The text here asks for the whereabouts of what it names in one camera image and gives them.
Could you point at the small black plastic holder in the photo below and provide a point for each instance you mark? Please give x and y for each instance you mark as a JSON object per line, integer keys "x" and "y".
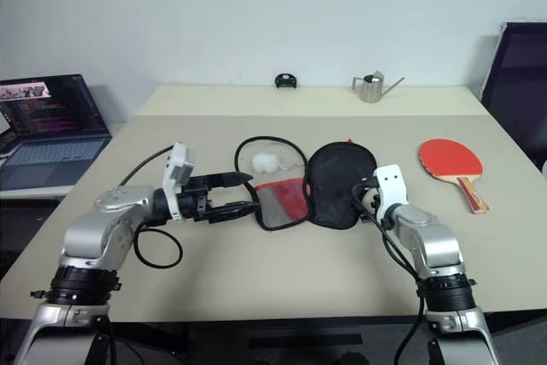
{"x": 286, "y": 81}

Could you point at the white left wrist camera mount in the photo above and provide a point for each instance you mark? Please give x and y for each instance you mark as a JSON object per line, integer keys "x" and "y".
{"x": 179, "y": 160}

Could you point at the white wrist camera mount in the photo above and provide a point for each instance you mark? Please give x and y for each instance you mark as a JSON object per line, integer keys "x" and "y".
{"x": 391, "y": 187}
{"x": 179, "y": 160}

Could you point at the red table tennis paddle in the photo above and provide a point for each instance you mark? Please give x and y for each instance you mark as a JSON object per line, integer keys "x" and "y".
{"x": 448, "y": 160}

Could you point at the white stuffing wad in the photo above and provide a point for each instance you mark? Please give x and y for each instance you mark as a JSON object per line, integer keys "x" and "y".
{"x": 265, "y": 163}

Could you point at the black paddle case red lining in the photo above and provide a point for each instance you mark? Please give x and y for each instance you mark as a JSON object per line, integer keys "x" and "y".
{"x": 337, "y": 177}

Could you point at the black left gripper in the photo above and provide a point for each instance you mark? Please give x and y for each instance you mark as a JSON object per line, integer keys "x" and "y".
{"x": 196, "y": 207}

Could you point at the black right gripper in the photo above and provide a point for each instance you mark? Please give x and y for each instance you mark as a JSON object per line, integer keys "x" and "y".
{"x": 376, "y": 203}

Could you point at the black office chair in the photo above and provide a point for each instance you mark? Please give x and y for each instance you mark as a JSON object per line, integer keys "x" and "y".
{"x": 521, "y": 83}

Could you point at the steel watering can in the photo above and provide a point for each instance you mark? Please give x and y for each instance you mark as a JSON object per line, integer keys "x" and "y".
{"x": 372, "y": 89}

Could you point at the grey open laptop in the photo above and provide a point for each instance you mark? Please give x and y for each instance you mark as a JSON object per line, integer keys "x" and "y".
{"x": 55, "y": 155}

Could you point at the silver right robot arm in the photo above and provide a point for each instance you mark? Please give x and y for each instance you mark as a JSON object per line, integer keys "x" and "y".
{"x": 436, "y": 241}

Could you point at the white object at edge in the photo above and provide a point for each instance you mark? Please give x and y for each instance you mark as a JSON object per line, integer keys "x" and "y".
{"x": 544, "y": 168}

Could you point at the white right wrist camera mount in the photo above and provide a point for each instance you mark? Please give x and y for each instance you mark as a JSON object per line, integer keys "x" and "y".
{"x": 391, "y": 187}

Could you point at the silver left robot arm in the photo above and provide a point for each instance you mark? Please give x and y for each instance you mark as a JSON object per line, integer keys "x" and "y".
{"x": 85, "y": 232}

